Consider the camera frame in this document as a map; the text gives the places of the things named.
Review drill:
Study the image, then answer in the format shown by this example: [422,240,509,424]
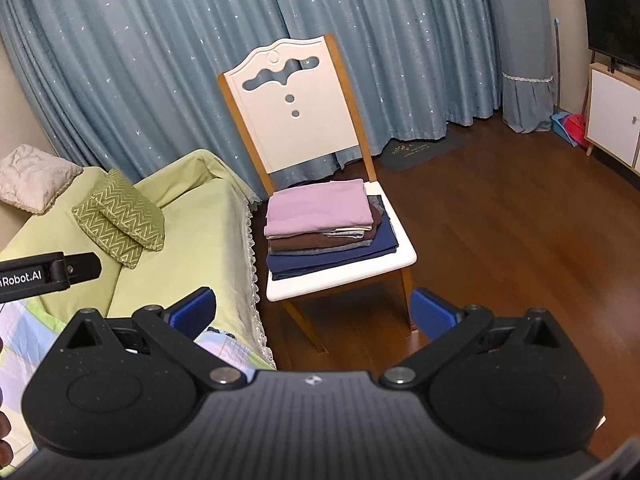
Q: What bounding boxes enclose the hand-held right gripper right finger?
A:
[381,287,576,391]

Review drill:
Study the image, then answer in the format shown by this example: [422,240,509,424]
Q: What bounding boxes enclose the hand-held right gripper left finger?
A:
[67,287,247,391]

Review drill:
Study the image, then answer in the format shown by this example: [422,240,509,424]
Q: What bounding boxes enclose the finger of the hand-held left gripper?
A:
[65,253,103,283]

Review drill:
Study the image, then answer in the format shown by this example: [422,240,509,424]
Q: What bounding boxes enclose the purple shirt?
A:
[263,179,375,240]

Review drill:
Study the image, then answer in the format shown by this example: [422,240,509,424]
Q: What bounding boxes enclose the patchwork checked blanket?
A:
[0,302,277,461]

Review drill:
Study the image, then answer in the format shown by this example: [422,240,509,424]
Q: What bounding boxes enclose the green chevron pillow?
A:
[71,169,167,270]

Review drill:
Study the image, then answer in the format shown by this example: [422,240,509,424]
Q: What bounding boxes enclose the green covered sofa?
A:
[0,149,276,368]

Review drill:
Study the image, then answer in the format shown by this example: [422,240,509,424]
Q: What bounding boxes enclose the beige cushion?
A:
[0,144,84,215]

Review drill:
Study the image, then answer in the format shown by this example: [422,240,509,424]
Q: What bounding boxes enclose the navy folded garment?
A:
[266,207,399,281]

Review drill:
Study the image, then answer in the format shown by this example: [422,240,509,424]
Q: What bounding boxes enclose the brown folded garment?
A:
[268,232,374,256]

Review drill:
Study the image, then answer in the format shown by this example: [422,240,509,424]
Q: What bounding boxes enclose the dark door mat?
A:
[376,130,469,174]

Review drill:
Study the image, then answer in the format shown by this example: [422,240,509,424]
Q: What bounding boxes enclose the wide blue starry curtain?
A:
[0,0,503,203]

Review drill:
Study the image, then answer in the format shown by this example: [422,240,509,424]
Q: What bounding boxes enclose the white wooden chair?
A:
[217,34,418,356]

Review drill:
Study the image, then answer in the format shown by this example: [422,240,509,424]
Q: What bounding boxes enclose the blue dustpan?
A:
[550,112,576,147]

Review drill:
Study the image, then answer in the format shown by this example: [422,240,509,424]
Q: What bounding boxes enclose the red plastic item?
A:
[564,112,590,150]

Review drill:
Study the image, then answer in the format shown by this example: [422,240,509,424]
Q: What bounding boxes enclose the white television cabinet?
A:
[582,62,640,177]

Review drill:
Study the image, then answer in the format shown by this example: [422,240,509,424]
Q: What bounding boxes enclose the broom stick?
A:
[551,16,564,117]

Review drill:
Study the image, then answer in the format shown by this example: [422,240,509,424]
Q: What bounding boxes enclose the narrow blue starry curtain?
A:
[477,0,557,134]

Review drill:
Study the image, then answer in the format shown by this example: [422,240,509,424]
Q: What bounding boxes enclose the black television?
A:
[577,0,640,72]

